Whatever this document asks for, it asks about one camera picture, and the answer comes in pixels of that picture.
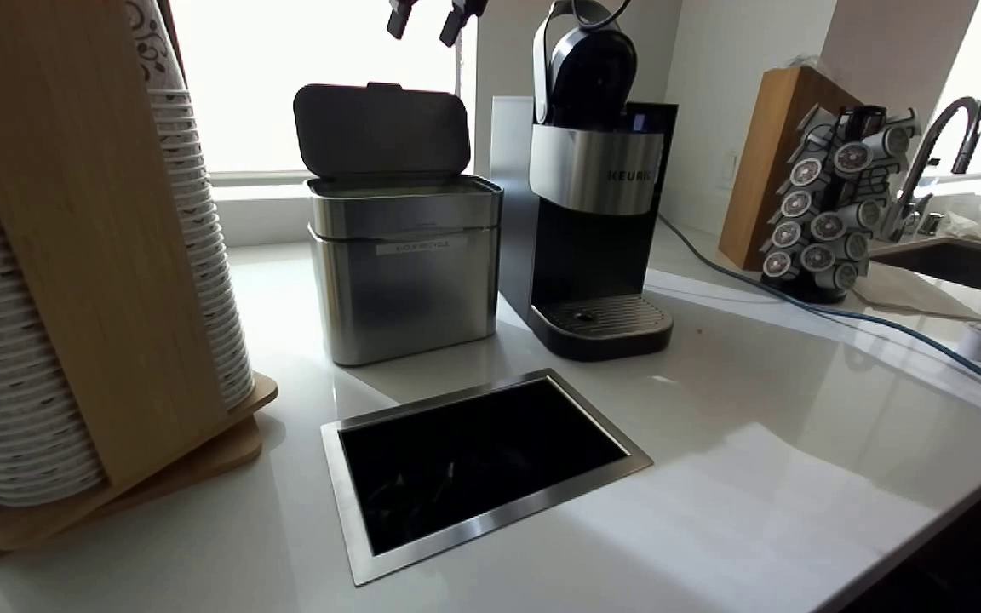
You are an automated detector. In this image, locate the dark grey bin lid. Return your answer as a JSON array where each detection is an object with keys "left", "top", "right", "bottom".
[{"left": 293, "top": 82, "right": 473, "bottom": 180}]

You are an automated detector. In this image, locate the coffeemaker lid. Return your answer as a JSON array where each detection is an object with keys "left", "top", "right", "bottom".
[{"left": 532, "top": 0, "right": 639, "bottom": 129}]

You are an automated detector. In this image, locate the black silver coffeemaker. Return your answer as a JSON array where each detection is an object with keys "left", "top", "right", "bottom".
[{"left": 489, "top": 0, "right": 680, "bottom": 362}]

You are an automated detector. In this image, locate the silver metal bin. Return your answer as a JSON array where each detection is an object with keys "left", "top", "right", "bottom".
[{"left": 307, "top": 175, "right": 504, "bottom": 368}]

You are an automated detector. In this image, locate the row of coffee pods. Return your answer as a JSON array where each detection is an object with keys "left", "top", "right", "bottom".
[{"left": 760, "top": 106, "right": 922, "bottom": 292}]

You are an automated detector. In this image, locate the black coffee pod carousel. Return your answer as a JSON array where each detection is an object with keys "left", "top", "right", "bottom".
[{"left": 759, "top": 103, "right": 922, "bottom": 305}]

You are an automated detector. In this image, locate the wooden cup holder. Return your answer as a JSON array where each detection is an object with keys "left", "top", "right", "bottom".
[{"left": 0, "top": 0, "right": 279, "bottom": 571}]

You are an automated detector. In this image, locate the steel counter trash opening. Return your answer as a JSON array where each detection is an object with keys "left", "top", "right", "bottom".
[{"left": 320, "top": 368, "right": 654, "bottom": 587}]

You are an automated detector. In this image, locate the grey tap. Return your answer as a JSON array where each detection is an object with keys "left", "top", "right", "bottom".
[{"left": 881, "top": 96, "right": 981, "bottom": 244}]

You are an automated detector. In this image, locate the white paper napkin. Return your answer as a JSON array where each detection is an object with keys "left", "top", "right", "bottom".
[{"left": 850, "top": 261, "right": 981, "bottom": 322}]

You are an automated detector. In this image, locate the sink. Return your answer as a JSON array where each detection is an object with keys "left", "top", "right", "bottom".
[{"left": 869, "top": 235, "right": 981, "bottom": 306}]

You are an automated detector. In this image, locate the blue cable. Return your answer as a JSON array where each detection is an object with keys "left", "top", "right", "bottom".
[{"left": 657, "top": 213, "right": 981, "bottom": 415}]

